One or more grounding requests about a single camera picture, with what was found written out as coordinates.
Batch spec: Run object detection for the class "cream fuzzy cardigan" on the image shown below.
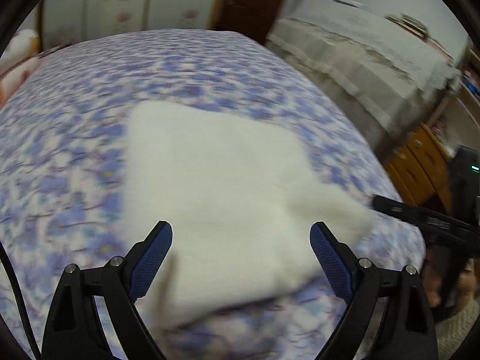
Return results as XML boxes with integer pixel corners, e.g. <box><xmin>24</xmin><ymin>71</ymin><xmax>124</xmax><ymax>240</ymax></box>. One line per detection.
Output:
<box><xmin>124</xmin><ymin>101</ymin><xmax>374</xmax><ymax>331</ymax></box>

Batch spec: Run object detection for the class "person right hand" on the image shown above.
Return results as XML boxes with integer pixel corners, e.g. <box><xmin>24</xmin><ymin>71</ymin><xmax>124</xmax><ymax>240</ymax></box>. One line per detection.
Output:
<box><xmin>421</xmin><ymin>248</ymin><xmax>478</xmax><ymax>308</ymax></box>

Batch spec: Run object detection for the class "wooden drawer cabinet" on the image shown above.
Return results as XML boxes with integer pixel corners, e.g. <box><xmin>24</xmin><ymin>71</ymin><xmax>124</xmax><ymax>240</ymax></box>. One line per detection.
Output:
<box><xmin>384</xmin><ymin>124</ymin><xmax>452</xmax><ymax>215</ymax></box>

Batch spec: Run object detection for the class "knitted cream sleeve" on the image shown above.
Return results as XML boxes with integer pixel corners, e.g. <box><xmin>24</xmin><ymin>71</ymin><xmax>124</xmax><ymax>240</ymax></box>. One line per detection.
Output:
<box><xmin>435</xmin><ymin>298</ymin><xmax>479</xmax><ymax>360</ymax></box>

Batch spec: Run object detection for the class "beige lace covered furniture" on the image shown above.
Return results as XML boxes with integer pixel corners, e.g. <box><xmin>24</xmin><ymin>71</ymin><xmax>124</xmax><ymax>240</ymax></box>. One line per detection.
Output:
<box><xmin>265</xmin><ymin>0</ymin><xmax>459</xmax><ymax>159</ymax></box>

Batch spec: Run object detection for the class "blue cat print blanket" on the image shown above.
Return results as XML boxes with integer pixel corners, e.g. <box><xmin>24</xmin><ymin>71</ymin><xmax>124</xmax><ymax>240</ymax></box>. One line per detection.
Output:
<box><xmin>1</xmin><ymin>29</ymin><xmax>425</xmax><ymax>359</ymax></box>

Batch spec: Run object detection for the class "dark wooden door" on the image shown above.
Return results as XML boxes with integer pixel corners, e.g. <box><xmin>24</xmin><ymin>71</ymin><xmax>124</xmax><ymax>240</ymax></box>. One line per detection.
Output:
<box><xmin>210</xmin><ymin>0</ymin><xmax>283</xmax><ymax>44</ymax></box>

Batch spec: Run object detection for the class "pink bear print quilt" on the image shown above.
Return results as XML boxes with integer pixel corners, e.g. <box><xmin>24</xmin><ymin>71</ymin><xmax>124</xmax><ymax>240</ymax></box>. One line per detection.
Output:
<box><xmin>0</xmin><ymin>28</ymin><xmax>41</xmax><ymax>107</ymax></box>

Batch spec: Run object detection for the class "floral sliding wardrobe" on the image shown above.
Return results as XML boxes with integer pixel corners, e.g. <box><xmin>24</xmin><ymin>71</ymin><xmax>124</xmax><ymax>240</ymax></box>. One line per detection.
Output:
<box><xmin>41</xmin><ymin>0</ymin><xmax>216</xmax><ymax>49</ymax></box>

